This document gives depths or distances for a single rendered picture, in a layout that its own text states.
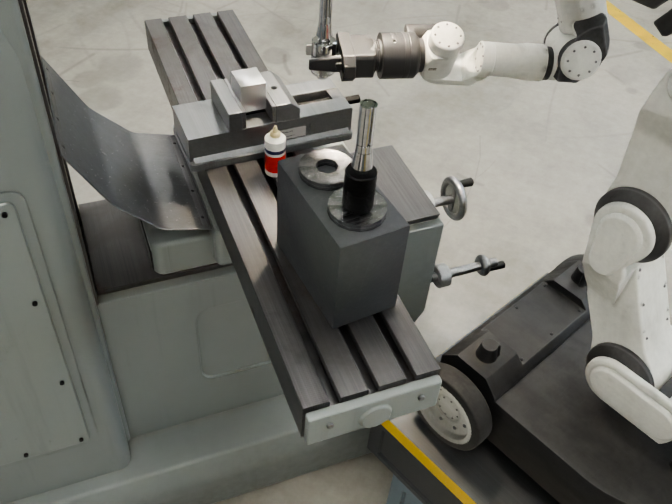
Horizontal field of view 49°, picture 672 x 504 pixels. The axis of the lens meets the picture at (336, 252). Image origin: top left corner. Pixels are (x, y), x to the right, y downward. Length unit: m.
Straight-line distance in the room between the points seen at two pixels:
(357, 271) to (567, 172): 2.17
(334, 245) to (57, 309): 0.61
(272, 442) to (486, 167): 1.62
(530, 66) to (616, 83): 2.39
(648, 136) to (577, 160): 1.99
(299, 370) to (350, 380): 0.08
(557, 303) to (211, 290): 0.80
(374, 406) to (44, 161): 0.65
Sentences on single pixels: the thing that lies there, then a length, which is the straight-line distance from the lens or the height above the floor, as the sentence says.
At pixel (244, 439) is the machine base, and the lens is 1.93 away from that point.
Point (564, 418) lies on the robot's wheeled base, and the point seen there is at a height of 0.57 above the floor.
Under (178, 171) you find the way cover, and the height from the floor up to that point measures 0.87.
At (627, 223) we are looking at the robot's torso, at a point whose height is 1.05.
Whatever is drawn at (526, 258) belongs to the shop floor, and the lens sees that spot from 2.75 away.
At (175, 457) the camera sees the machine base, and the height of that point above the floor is 0.20.
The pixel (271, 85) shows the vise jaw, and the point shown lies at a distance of 1.52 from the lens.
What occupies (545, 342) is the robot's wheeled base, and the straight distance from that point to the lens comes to 1.71.
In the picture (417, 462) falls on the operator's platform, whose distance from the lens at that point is 1.76.
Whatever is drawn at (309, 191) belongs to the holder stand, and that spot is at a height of 1.12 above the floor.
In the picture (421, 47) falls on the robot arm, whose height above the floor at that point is 1.15.
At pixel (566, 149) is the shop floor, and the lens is 3.33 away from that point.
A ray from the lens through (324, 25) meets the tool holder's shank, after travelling 1.41.
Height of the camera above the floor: 1.86
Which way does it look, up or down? 45 degrees down
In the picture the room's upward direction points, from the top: 5 degrees clockwise
